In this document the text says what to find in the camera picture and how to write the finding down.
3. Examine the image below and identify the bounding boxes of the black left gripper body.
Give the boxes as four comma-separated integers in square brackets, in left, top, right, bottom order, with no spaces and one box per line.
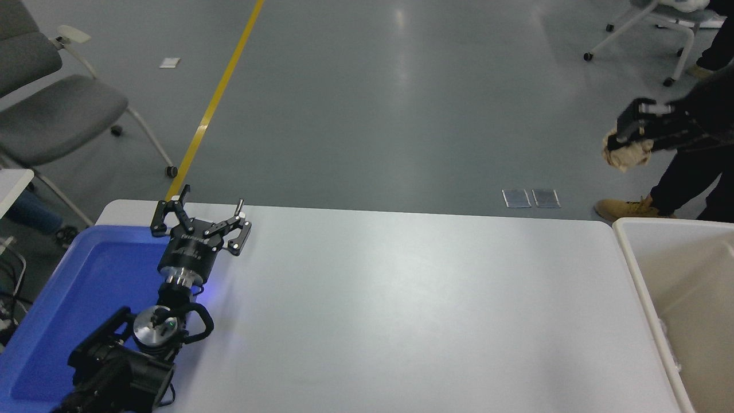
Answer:
[157,219,223,284]

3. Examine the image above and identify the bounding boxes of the tan paper ball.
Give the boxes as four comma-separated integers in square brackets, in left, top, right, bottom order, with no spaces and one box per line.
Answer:
[602,130,655,173]

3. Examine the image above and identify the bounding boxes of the person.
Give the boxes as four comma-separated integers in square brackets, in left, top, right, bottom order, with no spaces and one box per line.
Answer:
[594,60,734,224]
[687,0,734,80]
[5,188,80,248]

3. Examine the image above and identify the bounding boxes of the blue plastic tray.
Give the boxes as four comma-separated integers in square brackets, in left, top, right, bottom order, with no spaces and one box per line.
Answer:
[0,224,198,413]

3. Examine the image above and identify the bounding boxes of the white framed wheeled chair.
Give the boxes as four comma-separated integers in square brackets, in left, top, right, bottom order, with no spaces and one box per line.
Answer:
[583,0,717,88]

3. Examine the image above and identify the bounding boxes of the grey office chair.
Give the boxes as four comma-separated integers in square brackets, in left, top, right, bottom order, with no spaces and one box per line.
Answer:
[0,0,179,225]

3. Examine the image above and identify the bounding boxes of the large pale bin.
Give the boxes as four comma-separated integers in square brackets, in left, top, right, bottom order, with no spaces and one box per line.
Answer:
[613,217,734,413]

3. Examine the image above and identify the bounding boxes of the white side desk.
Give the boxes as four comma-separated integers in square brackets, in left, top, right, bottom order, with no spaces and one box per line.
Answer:
[0,167,36,219]

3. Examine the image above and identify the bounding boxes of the black cable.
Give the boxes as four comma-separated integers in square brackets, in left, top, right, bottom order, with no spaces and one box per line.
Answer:
[0,235,27,322]

